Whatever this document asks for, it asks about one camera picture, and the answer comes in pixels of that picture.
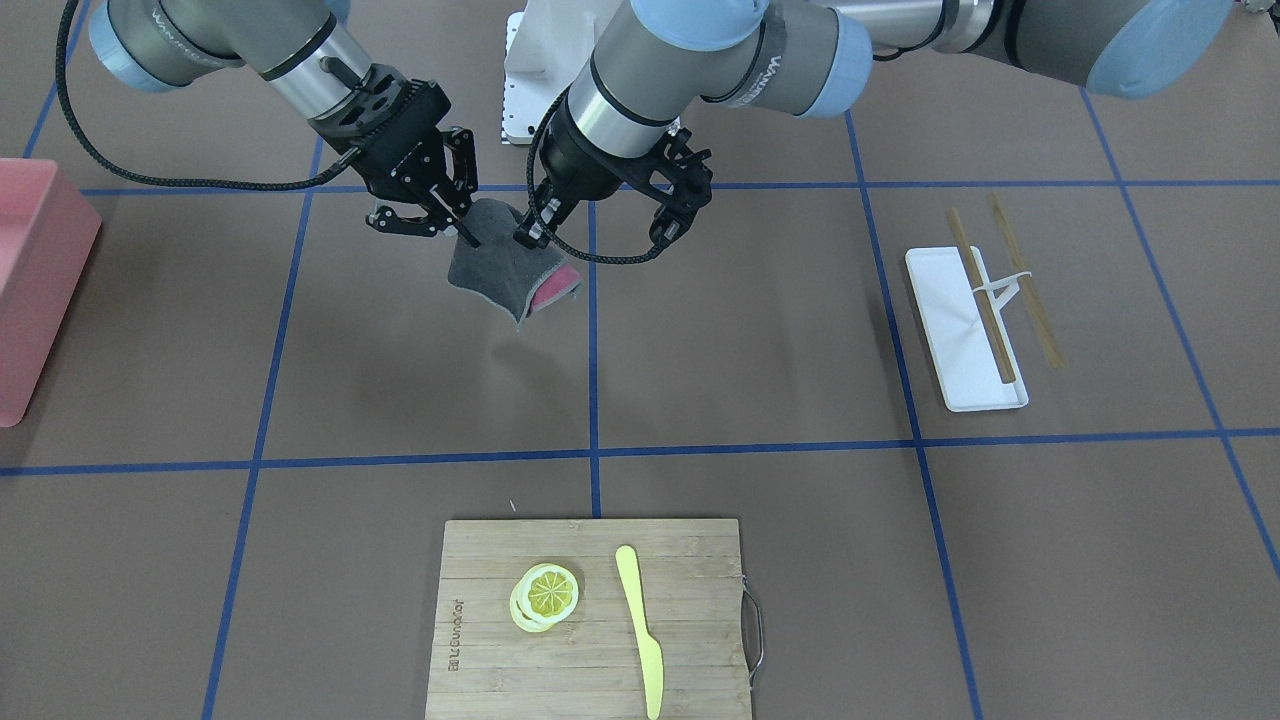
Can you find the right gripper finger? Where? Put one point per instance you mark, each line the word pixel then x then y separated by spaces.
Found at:
pixel 453 177
pixel 385 217

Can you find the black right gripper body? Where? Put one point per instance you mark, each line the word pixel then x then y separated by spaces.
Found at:
pixel 412 173

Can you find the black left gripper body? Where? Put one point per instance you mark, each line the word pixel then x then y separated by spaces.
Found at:
pixel 592 174

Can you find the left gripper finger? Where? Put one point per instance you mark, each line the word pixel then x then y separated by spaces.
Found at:
pixel 530 230
pixel 546 218

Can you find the grey and pink cloth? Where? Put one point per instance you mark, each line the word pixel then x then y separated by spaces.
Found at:
pixel 489 262

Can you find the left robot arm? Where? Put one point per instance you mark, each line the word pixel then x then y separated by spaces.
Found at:
pixel 812 59

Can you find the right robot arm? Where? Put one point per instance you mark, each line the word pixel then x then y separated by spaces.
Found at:
pixel 302 49

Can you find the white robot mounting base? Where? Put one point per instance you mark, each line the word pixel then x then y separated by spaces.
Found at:
pixel 548 45

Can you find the yellow plastic knife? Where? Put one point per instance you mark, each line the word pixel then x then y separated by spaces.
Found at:
pixel 649 650

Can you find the pink plastic bin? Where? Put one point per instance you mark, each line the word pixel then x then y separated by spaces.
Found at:
pixel 47 232

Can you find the wooden rack rod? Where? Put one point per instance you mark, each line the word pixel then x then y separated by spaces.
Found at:
pixel 1047 339
pixel 986 310

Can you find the yellow lemon slices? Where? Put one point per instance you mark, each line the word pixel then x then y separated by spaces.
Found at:
pixel 543 597

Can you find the white rectangular tray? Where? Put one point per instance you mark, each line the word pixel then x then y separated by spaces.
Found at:
pixel 964 359

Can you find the bamboo cutting board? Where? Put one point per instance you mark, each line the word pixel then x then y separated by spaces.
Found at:
pixel 587 666

